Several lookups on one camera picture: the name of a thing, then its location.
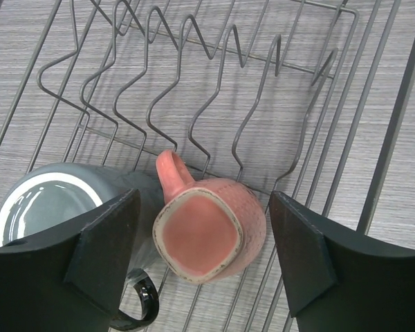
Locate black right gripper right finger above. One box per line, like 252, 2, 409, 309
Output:
270, 191, 415, 331

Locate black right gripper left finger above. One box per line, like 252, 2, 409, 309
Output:
0, 190, 140, 331

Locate grey ceramic mug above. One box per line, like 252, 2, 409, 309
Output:
0, 163, 164, 331

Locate pink dotted ceramic mug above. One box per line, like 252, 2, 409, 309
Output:
153, 150, 266, 284

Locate grey wire dish rack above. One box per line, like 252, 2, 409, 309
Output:
0, 0, 415, 332

